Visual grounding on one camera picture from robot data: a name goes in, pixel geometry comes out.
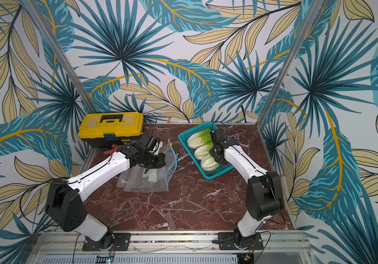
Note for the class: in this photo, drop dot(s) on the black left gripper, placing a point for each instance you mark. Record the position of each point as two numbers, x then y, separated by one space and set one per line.
161 163

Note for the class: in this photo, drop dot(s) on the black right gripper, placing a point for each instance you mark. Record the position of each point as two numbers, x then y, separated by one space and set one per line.
216 153

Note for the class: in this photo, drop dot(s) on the chinese cabbage front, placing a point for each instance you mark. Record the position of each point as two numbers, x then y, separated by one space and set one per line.
208 163

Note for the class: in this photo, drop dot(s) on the chinese cabbage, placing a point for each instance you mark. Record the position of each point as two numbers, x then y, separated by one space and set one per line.
208 163
203 151
200 138

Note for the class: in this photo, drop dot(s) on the clear zipper bag blue seal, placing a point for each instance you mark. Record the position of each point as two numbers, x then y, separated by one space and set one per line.
136 180

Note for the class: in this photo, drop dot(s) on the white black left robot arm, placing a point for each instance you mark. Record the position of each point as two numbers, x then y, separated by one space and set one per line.
65 198

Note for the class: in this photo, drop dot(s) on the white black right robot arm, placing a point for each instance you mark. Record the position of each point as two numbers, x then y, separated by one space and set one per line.
264 195

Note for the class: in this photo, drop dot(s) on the chinese cabbage middle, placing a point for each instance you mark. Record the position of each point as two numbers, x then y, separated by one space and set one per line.
203 151

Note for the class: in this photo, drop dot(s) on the chinese cabbage back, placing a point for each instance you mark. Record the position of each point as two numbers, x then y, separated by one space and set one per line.
200 138

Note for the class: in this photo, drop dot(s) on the teal plastic basket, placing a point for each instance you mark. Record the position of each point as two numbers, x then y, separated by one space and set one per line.
183 138

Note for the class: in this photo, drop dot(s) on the yellow black plastic toolbox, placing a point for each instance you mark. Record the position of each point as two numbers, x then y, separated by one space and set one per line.
103 130

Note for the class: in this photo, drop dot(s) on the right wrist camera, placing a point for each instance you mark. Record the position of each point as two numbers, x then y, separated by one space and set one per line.
220 141

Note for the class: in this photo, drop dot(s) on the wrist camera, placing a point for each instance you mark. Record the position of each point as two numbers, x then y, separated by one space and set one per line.
220 141
148 143

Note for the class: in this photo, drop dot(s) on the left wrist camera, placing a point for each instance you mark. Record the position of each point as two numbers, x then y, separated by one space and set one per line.
148 143

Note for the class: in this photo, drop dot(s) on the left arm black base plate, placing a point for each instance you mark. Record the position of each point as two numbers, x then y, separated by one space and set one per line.
109 242

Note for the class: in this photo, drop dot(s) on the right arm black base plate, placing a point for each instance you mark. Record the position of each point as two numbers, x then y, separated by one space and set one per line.
235 241

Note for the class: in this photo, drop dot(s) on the left aluminium corner post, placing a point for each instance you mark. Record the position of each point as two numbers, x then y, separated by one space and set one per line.
44 27

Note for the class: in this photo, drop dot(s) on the aluminium corner post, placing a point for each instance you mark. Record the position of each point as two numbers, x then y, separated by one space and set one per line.
296 45
44 27

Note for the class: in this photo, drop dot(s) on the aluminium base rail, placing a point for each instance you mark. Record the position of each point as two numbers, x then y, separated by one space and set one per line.
176 247

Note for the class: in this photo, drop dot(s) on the right aluminium corner post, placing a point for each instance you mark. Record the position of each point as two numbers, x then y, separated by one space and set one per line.
296 45

